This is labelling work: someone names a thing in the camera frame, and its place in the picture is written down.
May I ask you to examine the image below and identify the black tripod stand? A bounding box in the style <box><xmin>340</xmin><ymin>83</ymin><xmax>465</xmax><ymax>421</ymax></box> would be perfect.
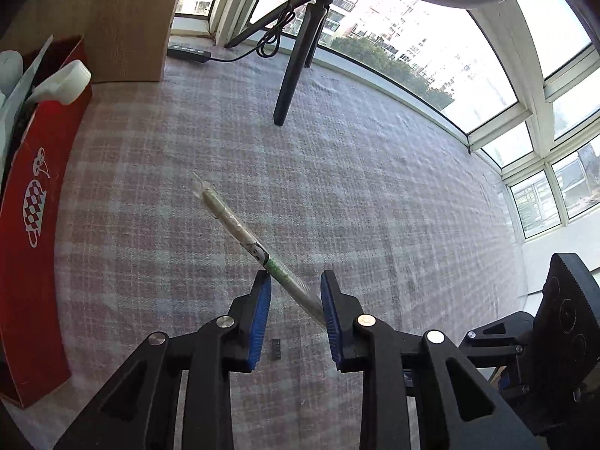
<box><xmin>225</xmin><ymin>0</ymin><xmax>334</xmax><ymax>126</ymax></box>

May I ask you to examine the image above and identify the black inline cable remote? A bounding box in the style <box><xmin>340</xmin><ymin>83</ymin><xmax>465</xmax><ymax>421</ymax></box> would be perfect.
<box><xmin>167</xmin><ymin>45</ymin><xmax>212</xmax><ymax>63</ymax></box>

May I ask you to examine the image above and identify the pink plaid tablecloth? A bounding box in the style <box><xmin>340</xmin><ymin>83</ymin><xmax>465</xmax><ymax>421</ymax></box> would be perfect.
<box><xmin>11</xmin><ymin>55</ymin><xmax>523</xmax><ymax>449</ymax></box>

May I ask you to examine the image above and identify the large wooden board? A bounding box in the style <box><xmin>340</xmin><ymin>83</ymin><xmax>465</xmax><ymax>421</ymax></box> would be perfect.
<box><xmin>1</xmin><ymin>0</ymin><xmax>177</xmax><ymax>83</ymax></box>

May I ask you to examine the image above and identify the white mask package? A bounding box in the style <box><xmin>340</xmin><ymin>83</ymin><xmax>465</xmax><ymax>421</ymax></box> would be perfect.
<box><xmin>1</xmin><ymin>34</ymin><xmax>54</xmax><ymax>171</ymax></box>

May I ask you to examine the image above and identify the red cardboard box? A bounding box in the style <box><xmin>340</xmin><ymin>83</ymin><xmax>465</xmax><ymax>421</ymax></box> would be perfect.
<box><xmin>1</xmin><ymin>36</ymin><xmax>93</xmax><ymax>408</ymax></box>

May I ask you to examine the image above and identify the white round plug device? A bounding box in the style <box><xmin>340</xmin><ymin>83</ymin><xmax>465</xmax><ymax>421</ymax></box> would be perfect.
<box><xmin>0</xmin><ymin>50</ymin><xmax>23</xmax><ymax>98</ymax></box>

